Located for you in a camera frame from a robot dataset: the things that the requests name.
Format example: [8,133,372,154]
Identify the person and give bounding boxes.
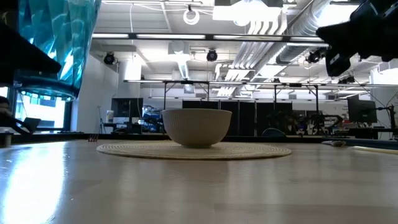
[0,96,13,118]
[278,111,299,135]

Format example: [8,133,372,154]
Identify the grey cylinder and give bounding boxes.
[0,131,14,148]

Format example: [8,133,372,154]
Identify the black partition panels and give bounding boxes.
[182,100,294,137]

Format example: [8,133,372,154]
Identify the beige ribbed bowl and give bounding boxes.
[161,108,233,149]

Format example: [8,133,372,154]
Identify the black overhead light bar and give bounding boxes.
[91,32,329,44]

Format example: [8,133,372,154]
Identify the round woven straw placemat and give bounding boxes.
[96,140,293,161]

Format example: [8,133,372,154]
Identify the dark office chair back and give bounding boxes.
[261,128,287,138]

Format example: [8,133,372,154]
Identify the black aluminium table frame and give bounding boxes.
[12,133,398,151]

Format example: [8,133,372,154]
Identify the white coiled cable ring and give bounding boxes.
[182,7,201,26]

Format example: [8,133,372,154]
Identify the teal faceted plastic tumbler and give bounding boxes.
[14,0,102,102]

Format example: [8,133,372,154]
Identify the black computer monitor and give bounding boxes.
[111,98,144,119]
[347,98,378,124]

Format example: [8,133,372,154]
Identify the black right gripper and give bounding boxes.
[316,0,398,78]

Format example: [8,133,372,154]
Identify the silver ventilation duct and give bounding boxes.
[275,0,333,65]

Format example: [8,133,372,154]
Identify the black background rig frame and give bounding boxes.
[273,82,320,135]
[162,80,210,110]

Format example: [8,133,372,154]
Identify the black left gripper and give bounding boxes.
[0,0,62,85]

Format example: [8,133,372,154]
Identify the dark laptop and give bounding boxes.
[22,117,42,131]

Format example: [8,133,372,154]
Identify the large window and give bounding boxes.
[0,86,73,132]

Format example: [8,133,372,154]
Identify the black slanted strut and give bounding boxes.
[0,115,32,136]

